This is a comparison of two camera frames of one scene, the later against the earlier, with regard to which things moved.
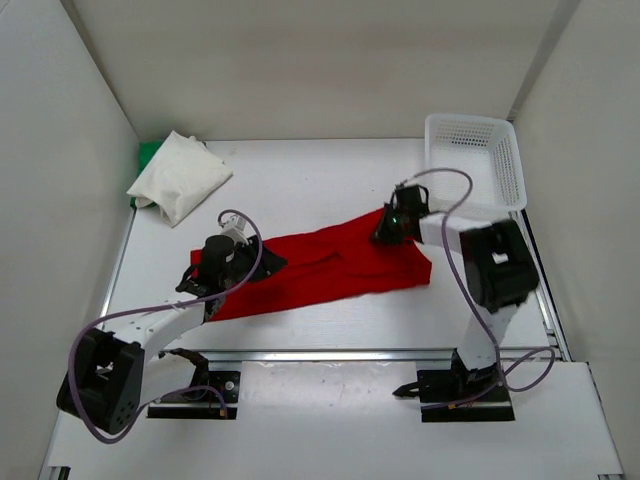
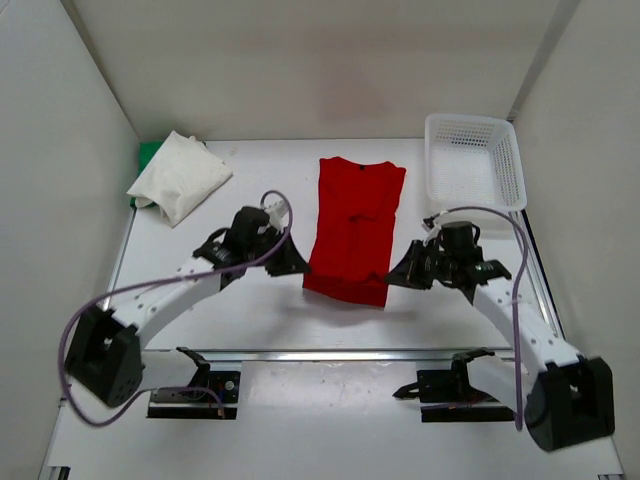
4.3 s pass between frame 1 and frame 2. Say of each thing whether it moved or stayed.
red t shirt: moved
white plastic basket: stayed
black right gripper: moved
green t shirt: stayed
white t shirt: stayed
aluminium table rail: stayed
